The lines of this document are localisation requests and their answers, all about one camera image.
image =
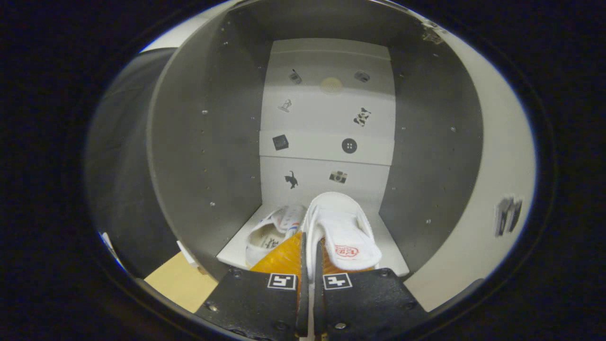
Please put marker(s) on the white shoe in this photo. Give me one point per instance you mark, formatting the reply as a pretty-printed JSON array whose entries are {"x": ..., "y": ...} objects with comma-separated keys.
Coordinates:
[
  {"x": 265, "y": 237},
  {"x": 341, "y": 222}
]

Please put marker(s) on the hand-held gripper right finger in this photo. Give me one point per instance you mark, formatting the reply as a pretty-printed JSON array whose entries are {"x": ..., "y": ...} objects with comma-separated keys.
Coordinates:
[{"x": 369, "y": 303}]

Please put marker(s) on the dark grey shoe cabinet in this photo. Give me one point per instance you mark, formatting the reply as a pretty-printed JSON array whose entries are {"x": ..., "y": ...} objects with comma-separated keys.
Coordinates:
[{"x": 203, "y": 166}]

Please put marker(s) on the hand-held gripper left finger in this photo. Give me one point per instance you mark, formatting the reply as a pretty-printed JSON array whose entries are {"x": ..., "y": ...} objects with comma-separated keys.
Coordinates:
[{"x": 251, "y": 303}]

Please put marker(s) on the black backdrop cloth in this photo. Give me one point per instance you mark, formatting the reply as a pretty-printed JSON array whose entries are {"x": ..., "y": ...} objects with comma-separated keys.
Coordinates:
[{"x": 123, "y": 166}]

